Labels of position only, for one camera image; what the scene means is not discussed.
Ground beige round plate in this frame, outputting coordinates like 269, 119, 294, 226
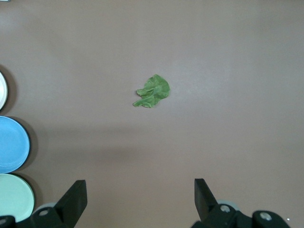
0, 70, 10, 111

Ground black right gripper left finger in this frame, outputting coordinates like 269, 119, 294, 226
0, 180, 87, 228

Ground green lettuce leaf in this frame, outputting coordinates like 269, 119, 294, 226
132, 74, 171, 109

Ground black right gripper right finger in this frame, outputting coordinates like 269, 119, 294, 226
191, 178, 292, 228

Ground light green round plate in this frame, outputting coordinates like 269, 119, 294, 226
0, 173, 36, 223

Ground blue round plate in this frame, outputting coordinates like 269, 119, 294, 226
0, 115, 31, 174

